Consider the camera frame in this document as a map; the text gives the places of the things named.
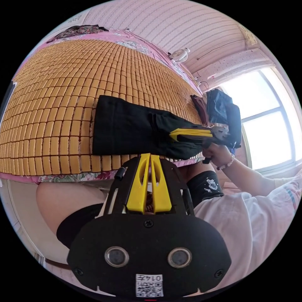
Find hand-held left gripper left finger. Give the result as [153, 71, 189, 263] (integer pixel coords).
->
[126, 153, 151, 215]

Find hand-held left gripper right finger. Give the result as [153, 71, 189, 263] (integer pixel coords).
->
[151, 154, 172, 215]

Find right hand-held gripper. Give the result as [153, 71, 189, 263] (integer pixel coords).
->
[169, 124, 237, 165]

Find black long pants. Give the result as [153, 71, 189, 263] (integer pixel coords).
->
[91, 95, 209, 162]

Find person's right forearm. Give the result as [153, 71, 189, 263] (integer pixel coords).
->
[221, 157, 278, 197]

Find person's right hand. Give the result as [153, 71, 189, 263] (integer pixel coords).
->
[203, 143, 235, 171]

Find pile of clothes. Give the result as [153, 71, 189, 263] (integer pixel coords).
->
[190, 88, 234, 127]

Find window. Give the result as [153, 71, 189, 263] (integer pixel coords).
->
[219, 67, 302, 176]

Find small white fan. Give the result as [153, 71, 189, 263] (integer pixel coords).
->
[169, 47, 191, 63]

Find person's body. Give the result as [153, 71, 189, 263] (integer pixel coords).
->
[35, 162, 302, 302]

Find bed with woven mat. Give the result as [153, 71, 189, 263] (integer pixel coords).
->
[0, 28, 206, 185]

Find dark floral cloth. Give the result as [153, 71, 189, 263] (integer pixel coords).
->
[46, 24, 110, 44]

